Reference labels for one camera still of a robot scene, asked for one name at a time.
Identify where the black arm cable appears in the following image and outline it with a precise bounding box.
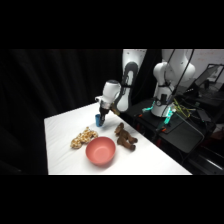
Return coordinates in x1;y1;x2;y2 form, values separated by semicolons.
165;49;196;102

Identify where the brown plush toy animal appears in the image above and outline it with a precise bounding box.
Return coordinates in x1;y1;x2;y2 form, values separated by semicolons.
114;121;139;152

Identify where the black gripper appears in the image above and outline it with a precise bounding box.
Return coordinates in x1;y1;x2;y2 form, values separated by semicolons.
96;104;112;129

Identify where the pink bowl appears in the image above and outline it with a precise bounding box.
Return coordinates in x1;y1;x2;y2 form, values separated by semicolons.
85;136;117;166

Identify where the spotted giraffe plush toy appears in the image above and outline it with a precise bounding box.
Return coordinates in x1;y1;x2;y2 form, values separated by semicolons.
69;125;100;150

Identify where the tan wrist camera mount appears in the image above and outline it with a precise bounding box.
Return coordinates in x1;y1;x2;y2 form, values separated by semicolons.
110;105;122;117

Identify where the small green light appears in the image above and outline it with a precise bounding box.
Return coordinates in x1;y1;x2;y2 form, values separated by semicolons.
162;108;175;128

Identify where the black laptop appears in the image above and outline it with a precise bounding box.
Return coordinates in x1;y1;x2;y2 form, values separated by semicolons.
194;63;224;92

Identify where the yellow cable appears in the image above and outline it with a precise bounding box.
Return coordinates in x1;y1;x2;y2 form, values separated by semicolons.
172;97;194;120

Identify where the black curtain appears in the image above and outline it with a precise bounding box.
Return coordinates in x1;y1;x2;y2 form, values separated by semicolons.
0;49;165;175

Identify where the black robot stand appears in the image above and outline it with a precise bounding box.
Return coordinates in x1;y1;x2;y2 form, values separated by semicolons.
122;97;206;155

